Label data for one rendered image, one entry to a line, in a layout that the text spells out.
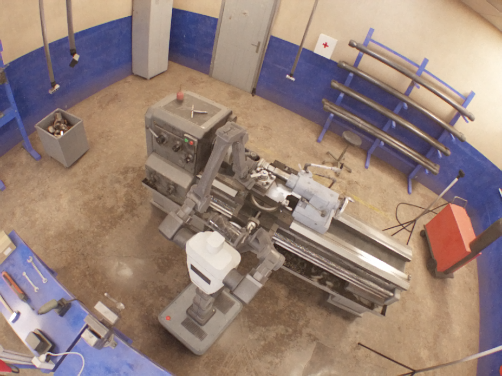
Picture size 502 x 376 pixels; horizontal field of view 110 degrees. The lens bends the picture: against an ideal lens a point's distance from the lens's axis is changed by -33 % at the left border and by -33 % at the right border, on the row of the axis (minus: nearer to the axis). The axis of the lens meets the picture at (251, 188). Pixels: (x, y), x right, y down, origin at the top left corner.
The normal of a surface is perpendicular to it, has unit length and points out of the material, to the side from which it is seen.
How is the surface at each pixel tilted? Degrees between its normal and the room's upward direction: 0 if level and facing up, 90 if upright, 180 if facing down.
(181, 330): 0
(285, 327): 0
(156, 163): 32
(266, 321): 0
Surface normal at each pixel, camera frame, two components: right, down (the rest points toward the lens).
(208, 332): 0.22, -0.63
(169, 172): -0.05, -0.21
